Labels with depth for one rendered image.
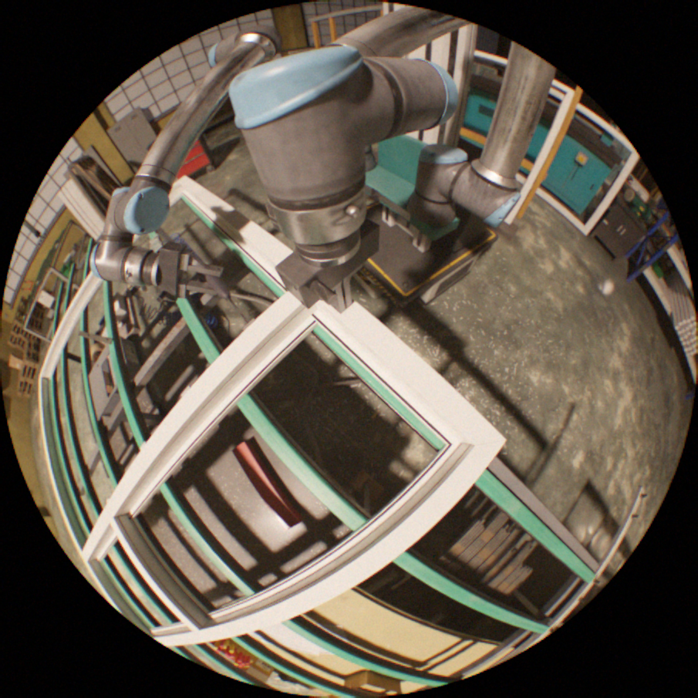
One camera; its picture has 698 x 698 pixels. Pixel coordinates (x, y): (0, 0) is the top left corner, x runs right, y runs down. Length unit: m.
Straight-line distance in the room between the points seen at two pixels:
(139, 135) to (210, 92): 6.89
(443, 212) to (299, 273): 0.69
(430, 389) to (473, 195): 0.57
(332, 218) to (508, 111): 0.58
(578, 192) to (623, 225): 0.74
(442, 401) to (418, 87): 0.39
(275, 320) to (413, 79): 0.39
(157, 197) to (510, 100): 0.75
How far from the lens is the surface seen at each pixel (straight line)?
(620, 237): 3.72
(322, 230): 0.21
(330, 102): 0.16
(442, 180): 0.79
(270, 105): 0.16
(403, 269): 1.23
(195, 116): 0.57
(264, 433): 0.46
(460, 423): 0.38
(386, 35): 0.43
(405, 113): 0.22
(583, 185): 3.78
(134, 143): 7.47
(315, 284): 0.26
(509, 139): 0.70
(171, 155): 0.53
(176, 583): 0.81
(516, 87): 0.69
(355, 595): 0.88
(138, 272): 0.59
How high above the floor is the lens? 1.29
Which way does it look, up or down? 71 degrees down
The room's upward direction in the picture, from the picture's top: 13 degrees counter-clockwise
